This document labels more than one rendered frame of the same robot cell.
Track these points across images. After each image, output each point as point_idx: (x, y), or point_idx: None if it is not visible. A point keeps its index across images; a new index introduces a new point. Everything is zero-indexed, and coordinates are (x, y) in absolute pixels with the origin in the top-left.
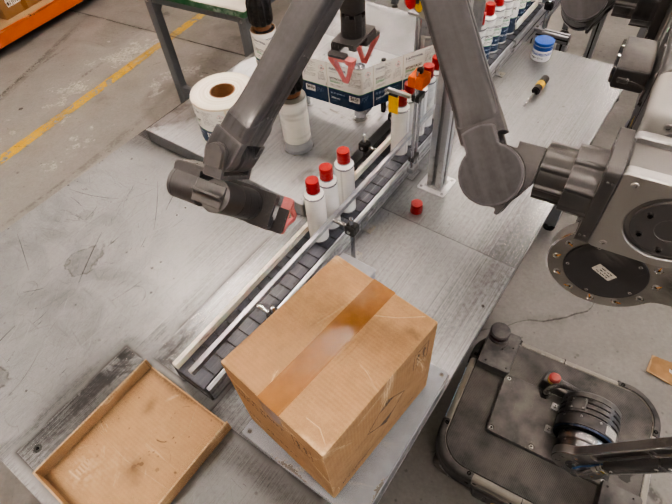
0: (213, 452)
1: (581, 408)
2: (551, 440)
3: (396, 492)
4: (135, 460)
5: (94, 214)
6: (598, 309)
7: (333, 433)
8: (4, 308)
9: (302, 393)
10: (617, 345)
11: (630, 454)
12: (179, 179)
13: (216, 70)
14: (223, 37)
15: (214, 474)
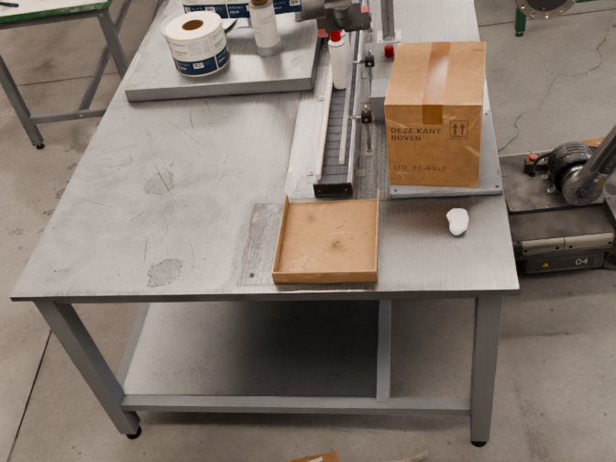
0: (379, 214)
1: (565, 153)
2: (556, 195)
3: (469, 311)
4: (332, 242)
5: (134, 159)
6: (523, 131)
7: (478, 95)
8: (125, 235)
9: (445, 93)
10: (553, 146)
11: (611, 145)
12: (311, 1)
13: (38, 103)
14: (20, 73)
15: (391, 222)
